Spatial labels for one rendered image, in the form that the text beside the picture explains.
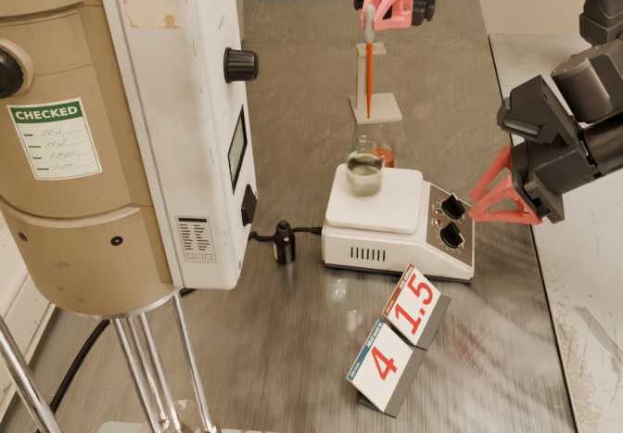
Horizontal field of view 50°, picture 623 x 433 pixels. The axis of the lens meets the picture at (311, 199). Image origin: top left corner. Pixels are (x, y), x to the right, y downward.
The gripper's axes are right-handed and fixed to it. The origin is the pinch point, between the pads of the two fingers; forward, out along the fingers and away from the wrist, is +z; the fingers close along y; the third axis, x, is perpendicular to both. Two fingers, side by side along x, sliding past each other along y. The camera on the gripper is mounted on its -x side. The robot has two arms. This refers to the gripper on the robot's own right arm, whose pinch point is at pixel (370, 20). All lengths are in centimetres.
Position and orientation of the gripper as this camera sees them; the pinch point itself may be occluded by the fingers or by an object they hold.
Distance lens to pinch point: 79.4
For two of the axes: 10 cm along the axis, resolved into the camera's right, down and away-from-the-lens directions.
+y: 9.1, 2.4, -3.3
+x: 0.5, 7.4, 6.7
